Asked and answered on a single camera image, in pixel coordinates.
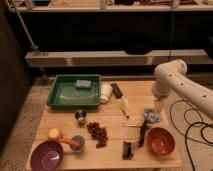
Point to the black handled brush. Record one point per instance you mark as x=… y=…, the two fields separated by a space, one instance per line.
x=119 y=97

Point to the green plastic tray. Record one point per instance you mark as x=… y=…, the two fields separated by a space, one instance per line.
x=65 y=94

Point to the white lower shelf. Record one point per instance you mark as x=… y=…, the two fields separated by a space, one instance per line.
x=114 y=58

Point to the metal diagonal pole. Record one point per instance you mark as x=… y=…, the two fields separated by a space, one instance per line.
x=34 y=47

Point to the yellow red apple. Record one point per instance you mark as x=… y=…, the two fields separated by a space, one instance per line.
x=55 y=134

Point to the purple bowl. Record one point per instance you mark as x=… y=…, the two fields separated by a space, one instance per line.
x=46 y=156

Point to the black handled knife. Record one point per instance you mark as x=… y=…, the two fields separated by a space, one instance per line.
x=143 y=128

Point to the bunch of dark grapes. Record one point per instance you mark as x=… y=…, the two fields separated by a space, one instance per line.
x=98 y=133

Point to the blue crumpled cloth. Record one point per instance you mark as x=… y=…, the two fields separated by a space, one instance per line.
x=151 y=116

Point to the blue sponge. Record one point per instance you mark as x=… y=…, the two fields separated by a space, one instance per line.
x=83 y=84

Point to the orange carrot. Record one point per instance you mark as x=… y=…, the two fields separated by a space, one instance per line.
x=70 y=142

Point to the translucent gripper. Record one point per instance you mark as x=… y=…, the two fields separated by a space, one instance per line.
x=158 y=105

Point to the small metal cup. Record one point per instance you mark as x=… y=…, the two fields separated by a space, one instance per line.
x=80 y=116

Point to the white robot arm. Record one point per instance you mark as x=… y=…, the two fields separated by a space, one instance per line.
x=171 y=76

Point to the red bowl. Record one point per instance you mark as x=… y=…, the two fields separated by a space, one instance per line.
x=160 y=141

